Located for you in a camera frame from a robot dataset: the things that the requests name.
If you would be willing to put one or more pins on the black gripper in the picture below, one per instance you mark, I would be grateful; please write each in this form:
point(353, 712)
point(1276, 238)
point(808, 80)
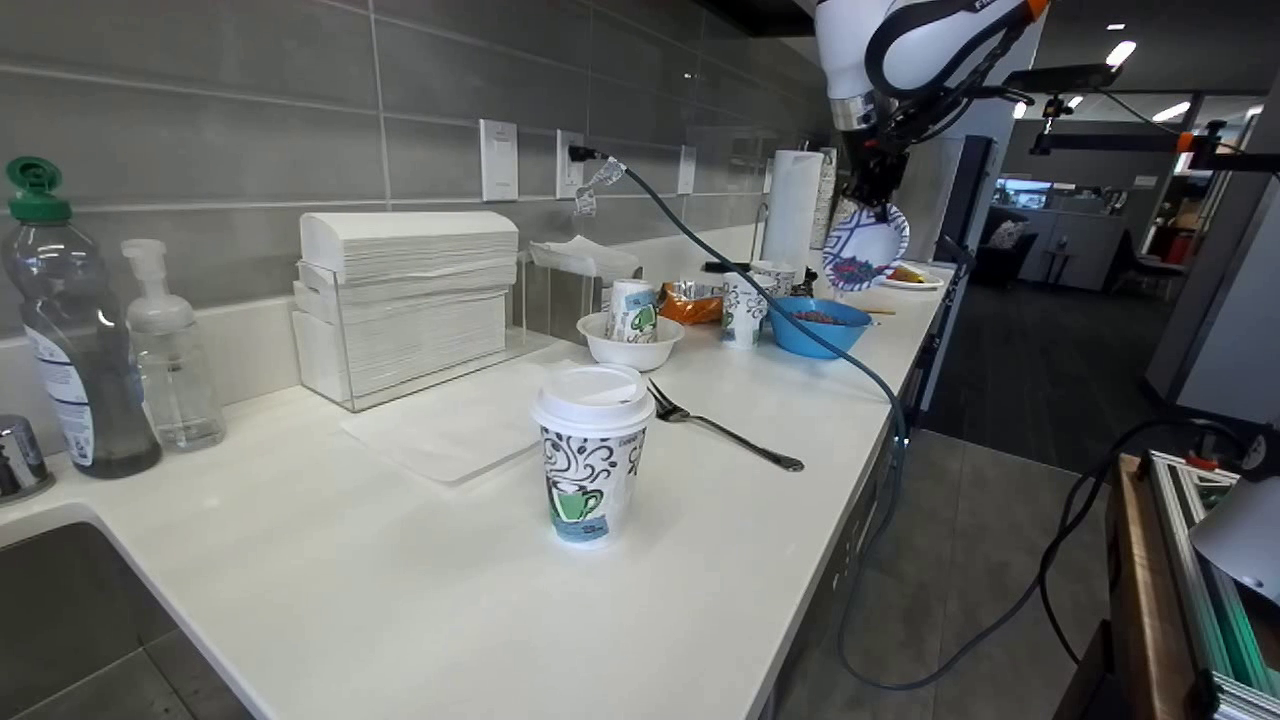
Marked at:
point(879, 159)

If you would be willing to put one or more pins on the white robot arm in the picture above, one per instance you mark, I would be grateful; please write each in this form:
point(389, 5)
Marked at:
point(902, 70)

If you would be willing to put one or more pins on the blue bowl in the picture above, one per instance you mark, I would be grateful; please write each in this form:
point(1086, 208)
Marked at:
point(818, 328)

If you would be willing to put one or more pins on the small cup in bowl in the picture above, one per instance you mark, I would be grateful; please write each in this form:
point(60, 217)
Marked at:
point(633, 309)

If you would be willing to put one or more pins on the small white bowl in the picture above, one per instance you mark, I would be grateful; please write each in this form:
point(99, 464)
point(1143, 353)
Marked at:
point(628, 353)

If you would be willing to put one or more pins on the paper towel roll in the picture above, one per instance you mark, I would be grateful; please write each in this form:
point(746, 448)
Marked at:
point(794, 204)

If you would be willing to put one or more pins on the white plate with snacks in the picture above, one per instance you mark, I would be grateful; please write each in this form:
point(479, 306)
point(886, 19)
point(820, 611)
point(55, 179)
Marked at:
point(908, 278)

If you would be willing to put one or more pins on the patterned paper cup near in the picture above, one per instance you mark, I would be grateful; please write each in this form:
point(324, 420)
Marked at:
point(746, 309)

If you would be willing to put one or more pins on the snack wrappers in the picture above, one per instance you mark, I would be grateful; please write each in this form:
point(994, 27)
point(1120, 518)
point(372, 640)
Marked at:
point(694, 301)

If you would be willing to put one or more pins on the metal fork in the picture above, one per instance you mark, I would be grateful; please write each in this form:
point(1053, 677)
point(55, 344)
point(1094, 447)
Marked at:
point(679, 413)

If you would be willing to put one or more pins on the metal napkin holder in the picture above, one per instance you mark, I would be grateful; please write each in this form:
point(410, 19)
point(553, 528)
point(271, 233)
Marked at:
point(567, 283)

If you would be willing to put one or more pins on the lidded paper coffee cup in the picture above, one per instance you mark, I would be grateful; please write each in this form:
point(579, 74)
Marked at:
point(594, 424)

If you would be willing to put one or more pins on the clear pump soap bottle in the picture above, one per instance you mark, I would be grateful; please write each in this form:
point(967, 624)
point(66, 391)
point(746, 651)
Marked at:
point(169, 353)

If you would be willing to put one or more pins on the green cap dish soap bottle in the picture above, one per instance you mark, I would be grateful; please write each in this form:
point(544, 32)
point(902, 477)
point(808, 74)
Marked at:
point(74, 328)

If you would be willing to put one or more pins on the kitchen faucet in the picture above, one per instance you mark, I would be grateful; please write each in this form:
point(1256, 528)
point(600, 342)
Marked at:
point(23, 461)

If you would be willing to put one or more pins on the kitchen sink basin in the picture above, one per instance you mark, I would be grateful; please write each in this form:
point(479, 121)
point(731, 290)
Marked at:
point(80, 639)

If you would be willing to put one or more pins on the white wall outlet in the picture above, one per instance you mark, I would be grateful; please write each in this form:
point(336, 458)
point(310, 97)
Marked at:
point(568, 170)

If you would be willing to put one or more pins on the white light switch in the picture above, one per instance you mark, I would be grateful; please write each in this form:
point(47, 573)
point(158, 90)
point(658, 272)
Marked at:
point(497, 162)

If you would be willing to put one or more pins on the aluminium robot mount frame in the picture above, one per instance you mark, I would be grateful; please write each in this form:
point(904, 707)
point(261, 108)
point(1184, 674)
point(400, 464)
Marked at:
point(1192, 588)

